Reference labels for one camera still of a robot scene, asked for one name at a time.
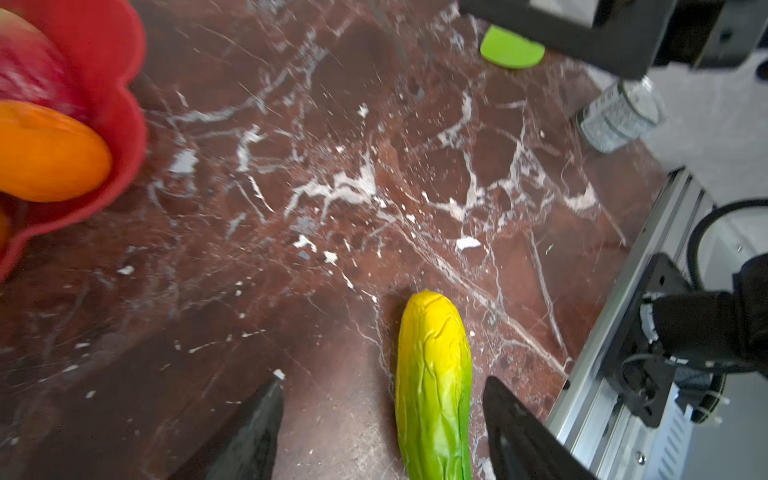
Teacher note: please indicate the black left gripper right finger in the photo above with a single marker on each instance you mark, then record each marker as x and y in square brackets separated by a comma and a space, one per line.
[520, 446]

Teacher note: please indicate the green plastic lid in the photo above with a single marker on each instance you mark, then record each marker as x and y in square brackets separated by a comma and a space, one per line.
[509, 50]

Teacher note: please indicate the red fake apple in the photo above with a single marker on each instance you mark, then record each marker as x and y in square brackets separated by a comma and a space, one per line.
[33, 70]

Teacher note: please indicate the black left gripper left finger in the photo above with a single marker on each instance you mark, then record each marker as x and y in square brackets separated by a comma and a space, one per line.
[245, 447]

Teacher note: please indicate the red flower-shaped fruit bowl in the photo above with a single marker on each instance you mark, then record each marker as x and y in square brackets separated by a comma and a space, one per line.
[105, 42]

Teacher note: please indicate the yellow-green fake corn cob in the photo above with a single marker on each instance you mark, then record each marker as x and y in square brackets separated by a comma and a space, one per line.
[433, 388]

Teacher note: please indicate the black mounting bracket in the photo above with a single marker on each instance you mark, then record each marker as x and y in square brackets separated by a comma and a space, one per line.
[631, 365]

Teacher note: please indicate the clear plastic bottle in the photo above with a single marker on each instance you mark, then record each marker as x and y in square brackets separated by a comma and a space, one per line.
[621, 114]

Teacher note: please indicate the aluminium table edge rail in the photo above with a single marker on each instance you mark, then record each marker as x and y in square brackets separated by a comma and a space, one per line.
[617, 414]

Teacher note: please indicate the orange fake fruit ball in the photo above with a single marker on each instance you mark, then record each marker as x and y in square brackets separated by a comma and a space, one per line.
[47, 156]

